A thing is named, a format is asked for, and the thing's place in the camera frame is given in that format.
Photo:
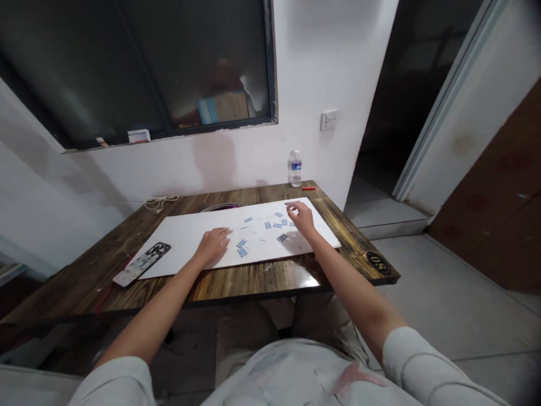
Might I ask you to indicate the person's right hand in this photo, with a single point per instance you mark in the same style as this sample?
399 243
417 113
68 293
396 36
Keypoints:
305 217

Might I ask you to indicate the person's left hand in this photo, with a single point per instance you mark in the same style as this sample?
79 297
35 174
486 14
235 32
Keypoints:
211 247

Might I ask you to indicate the person's right fingers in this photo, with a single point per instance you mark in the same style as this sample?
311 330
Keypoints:
292 207

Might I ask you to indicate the person's left fingers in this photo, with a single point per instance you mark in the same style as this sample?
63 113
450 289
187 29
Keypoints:
224 237

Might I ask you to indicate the round table hole insert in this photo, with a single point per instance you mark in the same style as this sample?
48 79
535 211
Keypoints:
220 207

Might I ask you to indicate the scattered blue striped cards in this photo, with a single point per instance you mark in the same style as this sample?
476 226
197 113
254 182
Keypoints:
267 225

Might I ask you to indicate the white rectangular board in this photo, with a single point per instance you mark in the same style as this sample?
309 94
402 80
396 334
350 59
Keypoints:
190 241

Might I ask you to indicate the clear plastic water bottle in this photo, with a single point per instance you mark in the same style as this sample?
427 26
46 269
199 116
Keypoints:
296 169

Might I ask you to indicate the dark wooden table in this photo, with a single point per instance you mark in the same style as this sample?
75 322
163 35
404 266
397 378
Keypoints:
253 281

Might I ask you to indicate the phone with patterned case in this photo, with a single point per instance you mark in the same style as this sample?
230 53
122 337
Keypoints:
143 262

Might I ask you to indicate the black oval table badge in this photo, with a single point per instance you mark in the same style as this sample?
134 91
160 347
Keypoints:
377 261

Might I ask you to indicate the person's legs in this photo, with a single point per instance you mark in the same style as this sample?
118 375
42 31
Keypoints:
325 321

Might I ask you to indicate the small white red box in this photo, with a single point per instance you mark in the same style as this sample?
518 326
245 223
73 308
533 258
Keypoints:
139 136

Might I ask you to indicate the person's body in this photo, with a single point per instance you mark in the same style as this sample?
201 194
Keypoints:
296 376

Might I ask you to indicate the dark framed window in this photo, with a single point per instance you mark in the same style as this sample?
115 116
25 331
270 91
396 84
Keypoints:
127 63

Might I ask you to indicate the brown wooden door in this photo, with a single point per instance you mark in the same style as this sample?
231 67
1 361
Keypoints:
494 203

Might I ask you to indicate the white wall socket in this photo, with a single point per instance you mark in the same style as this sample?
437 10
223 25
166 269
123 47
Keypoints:
329 120

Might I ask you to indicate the white door frame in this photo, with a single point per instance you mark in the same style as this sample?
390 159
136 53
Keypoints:
439 127

